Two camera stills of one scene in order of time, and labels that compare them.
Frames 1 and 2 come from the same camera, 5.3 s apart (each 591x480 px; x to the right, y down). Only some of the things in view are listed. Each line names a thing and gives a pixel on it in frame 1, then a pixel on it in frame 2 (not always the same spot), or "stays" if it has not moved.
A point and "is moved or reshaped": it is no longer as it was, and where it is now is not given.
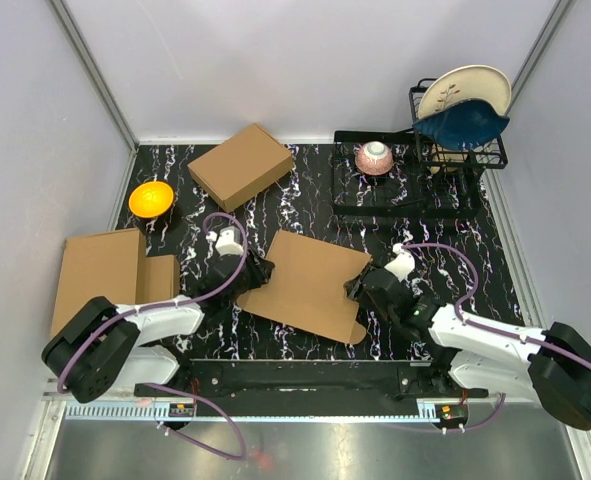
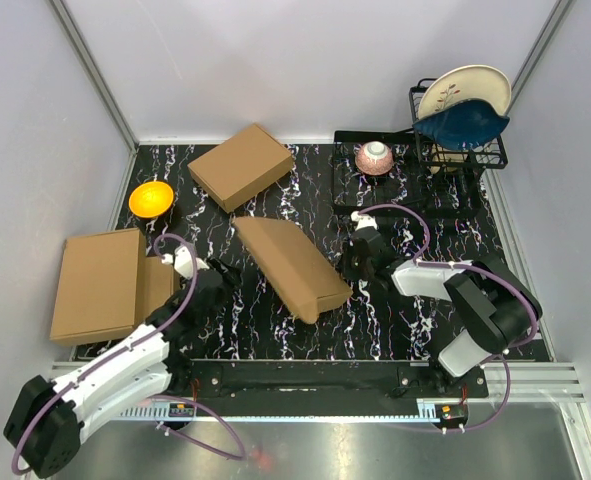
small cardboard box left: [157, 278] stays
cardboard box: [306, 288] is moved or reshaped
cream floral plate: [475, 82] stays
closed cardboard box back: [241, 166] stays
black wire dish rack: [427, 178] stays
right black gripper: [355, 291] to [346, 267]
